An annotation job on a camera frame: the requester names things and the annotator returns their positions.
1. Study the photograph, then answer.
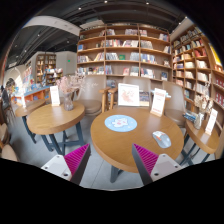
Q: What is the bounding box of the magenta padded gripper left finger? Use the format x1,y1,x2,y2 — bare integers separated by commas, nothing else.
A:
42,144,91,185

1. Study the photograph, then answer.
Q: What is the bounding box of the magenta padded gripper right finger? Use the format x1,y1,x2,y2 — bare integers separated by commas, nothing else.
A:
132,144,182,185

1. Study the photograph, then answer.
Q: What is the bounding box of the grey computer mouse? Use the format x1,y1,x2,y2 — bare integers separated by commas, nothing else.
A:
152,131,171,148

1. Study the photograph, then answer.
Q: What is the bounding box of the round wooden left table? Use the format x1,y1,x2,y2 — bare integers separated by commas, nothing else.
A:
27,101,85,155

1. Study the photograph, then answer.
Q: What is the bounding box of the round wooden right table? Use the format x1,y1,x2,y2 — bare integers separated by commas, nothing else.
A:
180,120,221,165

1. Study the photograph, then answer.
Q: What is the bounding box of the round blue coaster mat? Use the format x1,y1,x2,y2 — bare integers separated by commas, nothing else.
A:
104,115,137,132

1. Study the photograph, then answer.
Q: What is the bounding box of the white tall sign card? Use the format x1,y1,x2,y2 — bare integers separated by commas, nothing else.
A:
151,88,166,117

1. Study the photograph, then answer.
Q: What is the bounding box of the far left wooden table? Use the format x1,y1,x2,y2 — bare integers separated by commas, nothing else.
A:
15,99,45,142

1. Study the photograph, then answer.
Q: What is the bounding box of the white illustrated display card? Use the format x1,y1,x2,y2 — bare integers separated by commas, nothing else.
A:
118,83,139,106

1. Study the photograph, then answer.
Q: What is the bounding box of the tan upholstered armchair left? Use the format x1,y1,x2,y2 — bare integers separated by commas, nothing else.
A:
77,75,109,116

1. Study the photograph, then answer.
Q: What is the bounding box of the tan upholstered armchair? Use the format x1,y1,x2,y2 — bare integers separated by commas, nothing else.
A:
107,75,153,110
77,75,109,116

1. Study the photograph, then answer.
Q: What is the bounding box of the white sign on left table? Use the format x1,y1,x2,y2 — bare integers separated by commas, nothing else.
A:
50,86,60,106

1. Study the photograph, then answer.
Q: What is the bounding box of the white sign on table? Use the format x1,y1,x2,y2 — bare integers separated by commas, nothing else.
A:
205,108,218,135
50,86,60,106

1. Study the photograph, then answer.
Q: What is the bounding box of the vase with flowers right table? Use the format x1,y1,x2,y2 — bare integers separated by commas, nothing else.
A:
194,94,213,129

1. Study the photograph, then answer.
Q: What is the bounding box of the glass vase with dried flowers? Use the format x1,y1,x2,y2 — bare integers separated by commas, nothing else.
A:
56,74,84,111

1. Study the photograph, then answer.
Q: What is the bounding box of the white sign on right table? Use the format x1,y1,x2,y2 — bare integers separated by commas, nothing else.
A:
205,108,218,135

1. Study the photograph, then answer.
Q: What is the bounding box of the tan upholstered armchair middle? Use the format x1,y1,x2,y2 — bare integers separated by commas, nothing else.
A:
107,75,153,110

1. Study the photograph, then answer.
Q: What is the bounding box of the distant wooden bookshelf left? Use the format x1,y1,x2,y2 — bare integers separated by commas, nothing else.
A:
36,54,56,85

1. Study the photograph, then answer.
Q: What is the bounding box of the large wooden bookshelf back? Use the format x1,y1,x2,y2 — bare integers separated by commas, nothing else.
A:
77,23,173,82

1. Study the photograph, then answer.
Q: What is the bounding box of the wooden bookshelf right wall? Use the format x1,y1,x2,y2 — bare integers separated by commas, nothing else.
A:
171,25,224,129

